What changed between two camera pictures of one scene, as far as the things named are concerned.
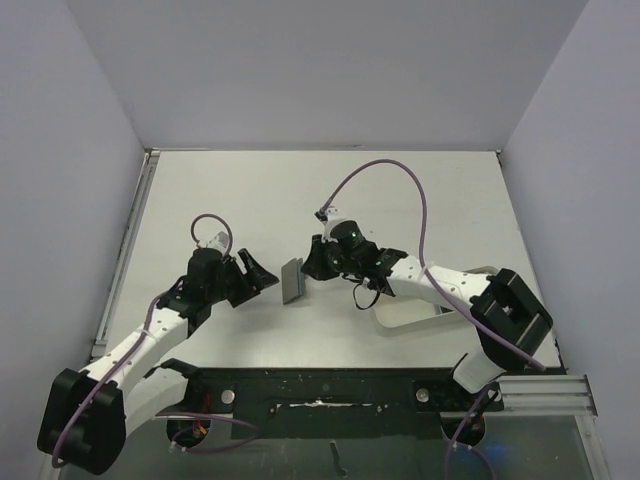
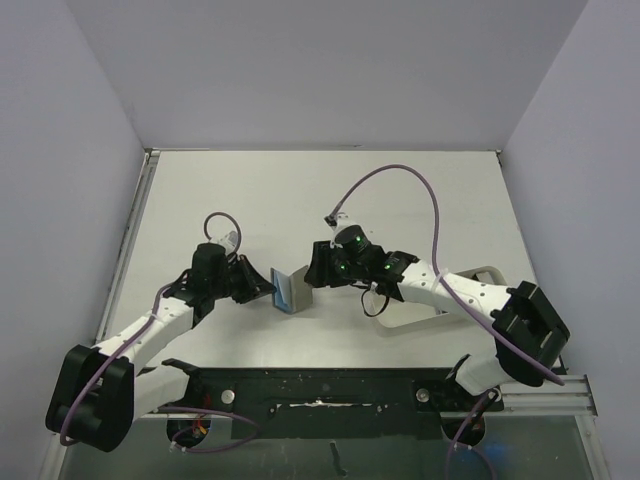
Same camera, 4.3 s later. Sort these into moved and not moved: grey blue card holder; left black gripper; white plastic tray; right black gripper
Moved: grey blue card holder
Not moved: left black gripper; right black gripper; white plastic tray
